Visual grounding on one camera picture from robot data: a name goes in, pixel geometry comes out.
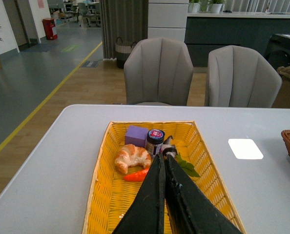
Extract purple block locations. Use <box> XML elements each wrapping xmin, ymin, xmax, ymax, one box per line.
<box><xmin>124</xmin><ymin>125</ymin><xmax>148</xmax><ymax>148</ymax></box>

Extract grey chair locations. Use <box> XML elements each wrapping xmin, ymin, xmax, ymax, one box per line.
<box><xmin>124</xmin><ymin>38</ymin><xmax>193</xmax><ymax>106</ymax></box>
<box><xmin>204</xmin><ymin>45</ymin><xmax>282</xmax><ymax>108</ymax></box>

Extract left grey chair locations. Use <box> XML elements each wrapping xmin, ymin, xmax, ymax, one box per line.
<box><xmin>124</xmin><ymin>38</ymin><xmax>193</xmax><ymax>106</ymax></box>

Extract right grey chair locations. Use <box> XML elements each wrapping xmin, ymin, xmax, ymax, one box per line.
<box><xmin>204</xmin><ymin>45</ymin><xmax>282</xmax><ymax>108</ymax></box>

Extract white pillar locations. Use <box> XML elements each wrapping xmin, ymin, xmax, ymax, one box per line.
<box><xmin>147</xmin><ymin>0</ymin><xmax>188</xmax><ymax>41</ymax></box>

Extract toy croissant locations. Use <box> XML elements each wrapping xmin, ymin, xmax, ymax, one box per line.
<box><xmin>114</xmin><ymin>144</ymin><xmax>151</xmax><ymax>174</ymax></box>

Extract black appliance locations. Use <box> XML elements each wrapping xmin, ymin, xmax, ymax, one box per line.
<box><xmin>264</xmin><ymin>34</ymin><xmax>290</xmax><ymax>70</ymax></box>

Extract red box on floor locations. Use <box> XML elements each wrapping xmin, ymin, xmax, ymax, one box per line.
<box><xmin>42</xmin><ymin>18</ymin><xmax>58</xmax><ymax>40</ymax></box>

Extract orange toy carrot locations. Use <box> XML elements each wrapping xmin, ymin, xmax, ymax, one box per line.
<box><xmin>123</xmin><ymin>154</ymin><xmax>201</xmax><ymax>182</ymax></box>

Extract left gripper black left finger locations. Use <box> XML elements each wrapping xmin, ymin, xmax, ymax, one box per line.
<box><xmin>113</xmin><ymin>155</ymin><xmax>165</xmax><ymax>234</ymax></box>

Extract dark jar with label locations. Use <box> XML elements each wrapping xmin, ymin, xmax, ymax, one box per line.
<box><xmin>145</xmin><ymin>129</ymin><xmax>165</xmax><ymax>158</ymax></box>

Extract grey curtain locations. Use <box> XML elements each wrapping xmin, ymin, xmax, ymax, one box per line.
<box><xmin>100</xmin><ymin>0</ymin><xmax>149</xmax><ymax>59</ymax></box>

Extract dark counter with white top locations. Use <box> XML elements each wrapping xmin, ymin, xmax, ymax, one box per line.
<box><xmin>185</xmin><ymin>12</ymin><xmax>290</xmax><ymax>67</ymax></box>

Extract office chair far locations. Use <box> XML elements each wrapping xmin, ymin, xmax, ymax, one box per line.
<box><xmin>78</xmin><ymin>2</ymin><xmax>101</xmax><ymax>27</ymax></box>

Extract yellow woven basket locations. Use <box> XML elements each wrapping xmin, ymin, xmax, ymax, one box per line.
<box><xmin>82</xmin><ymin>120</ymin><xmax>246</xmax><ymax>234</ymax></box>

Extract white potted plants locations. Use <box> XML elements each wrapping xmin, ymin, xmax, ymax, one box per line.
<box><xmin>188</xmin><ymin>0</ymin><xmax>226</xmax><ymax>14</ymax></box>

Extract black white animal figurine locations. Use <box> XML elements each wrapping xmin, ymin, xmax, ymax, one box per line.
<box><xmin>161</xmin><ymin>136</ymin><xmax>177</xmax><ymax>158</ymax></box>

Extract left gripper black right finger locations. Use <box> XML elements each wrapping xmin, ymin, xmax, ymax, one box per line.
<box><xmin>165</xmin><ymin>156</ymin><xmax>241</xmax><ymax>234</ymax></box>

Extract woven laundry basket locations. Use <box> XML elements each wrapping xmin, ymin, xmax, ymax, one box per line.
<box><xmin>115</xmin><ymin>37</ymin><xmax>137</xmax><ymax>69</ymax></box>

